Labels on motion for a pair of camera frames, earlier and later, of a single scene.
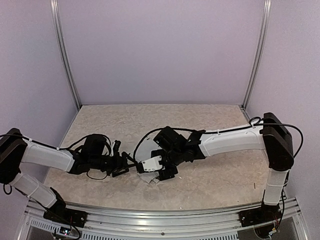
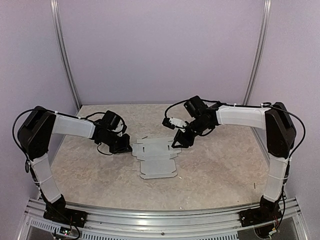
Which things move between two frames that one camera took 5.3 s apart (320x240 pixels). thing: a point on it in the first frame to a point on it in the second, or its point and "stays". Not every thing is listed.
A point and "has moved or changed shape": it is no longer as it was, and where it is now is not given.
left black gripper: x=115 y=171 to x=123 y=148
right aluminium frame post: x=266 y=25 stays
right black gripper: x=168 y=173 to x=186 y=141
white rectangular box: x=152 y=164 to x=173 y=122
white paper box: x=143 y=153 has moved or changed shape
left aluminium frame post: x=55 y=7 stays
